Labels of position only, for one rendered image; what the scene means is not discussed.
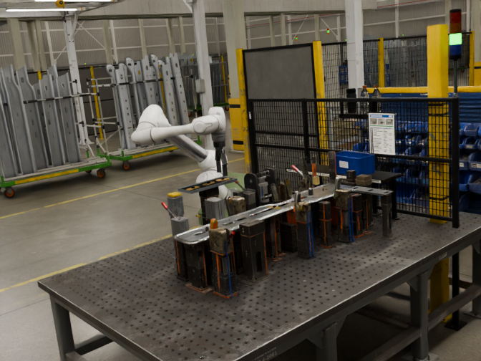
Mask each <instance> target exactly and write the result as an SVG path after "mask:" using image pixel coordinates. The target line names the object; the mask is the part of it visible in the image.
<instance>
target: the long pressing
mask: <svg viewBox="0 0 481 361"><path fill-rule="evenodd" d="M340 186H341V187H340V188H343V189H350V188H353V186H346V185H340ZM323 188H324V190H323ZM313 192H314V194H313V195H312V196H309V195H308V190H306V191H302V192H300V193H301V198H303V197H305V198H303V199H301V201H307V202H310V203H315V202H319V201H322V200H324V199H327V198H330V197H332V196H333V195H334V183H326V184H323V185H321V186H317V187H315V188H313ZM294 196H295V194H293V195H292V196H291V199H289V200H287V201H283V202H280V203H275V204H266V205H263V206H259V207H257V208H253V209H251V210H248V211H244V212H242V213H238V214H236V215H233V216H229V217H227V218H224V219H221V220H219V221H218V226H220V227H223V228H229V229H230V230H231V231H234V230H236V229H239V224H240V223H244V222H246V221H250V220H252V219H258V220H264V219H267V218H270V217H272V216H276V215H278V214H280V213H284V212H287V211H290V210H292V209H293V203H294V202H291V201H294ZM285 203H288V204H286V205H284V206H281V208H279V209H274V208H272V210H269V211H266V212H264V213H260V212H262V211H265V210H268V209H270V208H268V207H269V206H274V205H275V206H280V205H283V204H285ZM256 213H259V214H258V215H255V216H251V215H253V214H256ZM242 218H246V219H243V220H241V221H237V220H239V219H242ZM231 222H233V223H232V224H229V225H227V226H224V225H225V224H227V223H231ZM206 226H207V227H208V228H209V229H210V223H209V224H206V225H204V226H200V227H197V228H194V229H191V230H189V231H185V232H182V233H180V234H176V235H174V236H173V238H174V240H176V241H179V242H182V243H184V244H198V243H200V242H203V241H207V240H208V239H209V233H208V231H205V227H206ZM202 232H206V233H204V234H201V235H198V236H195V235H196V234H199V233H202Z"/></svg>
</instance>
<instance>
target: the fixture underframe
mask: <svg viewBox="0 0 481 361"><path fill-rule="evenodd" d="M470 245H472V279H468V278H464V277H461V276H460V288H463V289H465V290H464V291H463V292H461V293H460V294H458V295H457V296H455V297H453V298H451V299H450V300H448V301H446V302H445V303H443V304H441V305H439V306H438V307H437V308H436V309H434V310H433V311H432V312H430V313H429V314H428V299H427V282H428V280H429V279H430V274H431V273H432V270H433V268H434V265H435V264H436V263H438V262H439V261H442V260H444V259H447V258H449V257H451V256H452V255H454V254H456V253H457V252H459V251H461V250H463V249H465V248H467V247H468V246H470ZM405 282H406V283H408V285H410V315H411V319H410V318H407V317H403V316H401V315H398V314H395V313H392V312H388V311H386V310H383V309H380V308H377V307H373V306H371V305H368V303H370V302H372V301H374V300H375V299H377V298H379V297H381V296H382V295H384V294H386V293H387V292H390V291H391V290H393V289H395V288H397V287H398V286H400V285H402V284H403V283H405ZM49 297H50V302H51V306H52V314H53V318H54V326H55V330H56V335H57V343H58V347H59V355H60V359H61V361H87V360H85V359H84V358H83V357H82V356H81V355H84V354H86V353H88V352H91V351H93V350H95V349H97V348H100V347H102V346H105V345H107V344H109V343H111V342H116V343H117V344H118V345H120V346H121V347H123V348H125V349H126V350H127V351H129V352H131V353H132V354H133V355H135V356H136V357H138V358H139V359H141V360H142V361H149V360H148V359H147V358H145V357H143V356H142V355H141V354H139V353H138V352H136V351H134V350H133V349H132V348H130V347H128V346H127V345H126V344H124V343H123V342H121V341H119V340H118V339H116V338H115V337H113V336H112V335H110V334H109V333H107V332H106V331H104V330H103V329H101V328H100V327H98V326H97V325H95V324H94V323H92V322H91V321H89V320H88V319H86V318H85V317H83V316H82V315H80V314H79V313H77V312H76V311H74V310H73V309H71V308H70V307H68V306H67V305H65V304H63V303H62V302H60V301H59V300H58V299H56V298H54V297H53V296H52V295H49ZM471 301H472V307H470V308H469V309H468V310H467V311H465V312H464V313H463V314H465V315H468V316H471V317H474V318H478V319H481V233H480V234H478V235H476V236H474V237H472V238H471V239H468V240H467V241H465V242H463V243H461V244H460V245H458V246H456V247H454V248H453V249H450V250H449V251H447V252H445V253H443V254H442V255H440V256H438V257H437V258H435V259H433V260H431V261H429V262H427V263H426V264H424V265H422V266H420V267H418V268H417V269H415V270H413V271H411V272H409V273H408V274H405V275H404V276H402V277H400V278H398V279H397V280H395V281H393V282H392V283H390V284H388V285H386V286H385V287H382V288H381V289H379V290H377V291H375V292H374V293H372V294H370V295H368V296H367V297H364V298H363V299H361V300H359V301H357V302H355V303H354V304H352V305H350V306H348V307H347V308H345V309H343V310H341V311H340V312H337V313H336V314H334V315H332V316H330V317H329V318H327V319H325V320H323V321H322V322H319V323H318V324H316V325H314V326H312V327H311V328H309V329H307V330H305V331H304V332H302V333H300V334H298V335H296V336H295V337H292V338H291V339H289V340H287V341H285V342H284V343H282V344H280V345H279V346H277V347H274V348H273V349H272V350H269V351H267V352H266V353H264V354H262V355H260V356H259V357H257V358H255V359H253V360H251V361H285V360H283V359H281V358H280V357H277V356H278V355H279V354H281V353H283V352H285V351H286V350H288V349H290V348H292V347H293V346H295V345H297V344H298V343H300V342H302V341H303V340H305V339H308V340H309V341H311V342H312V343H314V344H315V345H316V361H337V353H336V337H337V335H338V333H339V331H340V329H341V326H342V324H343V323H344V320H345V318H346V316H347V315H348V314H351V313H352V312H355V313H357V314H360V315H363V316H365V317H368V318H371V319H375V320H377V321H380V322H383V323H385V324H389V325H391V326H393V327H397V328H400V329H403V332H401V333H399V334H398V335H397V336H395V337H393V338H392V339H390V340H389V341H388V342H386V343H384V344H383V345H382V346H380V347H378V348H377V349H375V350H374V351H373V352H371V353H369V354H368V355H367V356H365V357H363V358H362V359H360V360H359V361H386V360H388V359H389V358H390V357H392V356H393V355H395V354H397V353H398V352H399V351H400V350H402V349H404V348H405V347H406V346H407V345H409V344H411V351H409V352H408V353H407V354H405V355H404V356H402V359H403V360H406V361H435V360H436V359H437V358H438V357H439V356H438V355H435V354H432V353H431V352H428V340H427V333H428V332H429V330H431V328H433V327H435V326H436V325H437V324H439V323H440V322H441V321H442V320H443V319H444V318H445V317H447V316H449V315H450V314H451V313H453V312H455V311H457V310H458V309H460V308H462V307H463V306H465V305H466V304H467V303H469V302H471ZM69 312H71V313H72V314H74V315H76V316H77V317H79V318H80V319H81V320H83V321H84V322H86V323H87V324H89V325H90V326H92V327H94V328H95V329H96V330H98V331H99V332H101V334H99V335H97V336H94V337H92V338H89V339H88V340H85V341H83V342H80V343H78V344H74V338H73V333H72V325H71V320H70V315H69Z"/></svg>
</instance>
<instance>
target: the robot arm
mask: <svg viewBox="0 0 481 361"><path fill-rule="evenodd" d="M190 133H195V134H196V135H208V134H211V137H212V141H213V147H214V148H215V150H204V149H203V148H202V147H200V146H199V145H198V144H196V143H195V142H193V141H192V140H191V139H190V138H188V137H187V136H185V135H184V134H190ZM164 139H166V140H168V141H170V142H171V143H172V144H173V145H175V146H176V147H178V148H179V149H181V150H182V151H183V152H185V153H187V154H188V155H189V156H190V157H192V158H193V159H195V160H196V161H197V162H198V165H199V167H200V168H201V170H202V171H203V173H201V174H200V175H199V176H198V177H197V180H196V183H199V182H203V181H208V180H210V179H214V178H218V177H221V176H228V171H227V167H228V159H227V156H226V154H225V150H224V149H223V147H225V139H226V136H225V114H224V112H223V108H221V107H211V108H210V109H209V112H208V115H207V116H202V117H199V118H196V119H194V120H193V122H192V123H190V124H188V125H181V126H174V127H173V126H172V125H170V124H169V123H168V120H167V118H166V117H165V116H164V114H163V111H162V108H161V107H159V106H158V105H150V106H148V107H147V108H146V109H145V110H144V111H143V113H142V115H141V117H140V121H139V125H138V126H137V129H136V131H134V132H133V134H132V136H131V140H132V142H133V143H134V144H136V145H151V144H153V143H157V142H160V141H161V140H164ZM218 187H219V195H218V196H219V198H223V199H224V206H225V210H227V208H226V204H225V197H226V196H230V197H233V191H236V190H237V189H236V188H226V187H225V185H222V186H218Z"/></svg>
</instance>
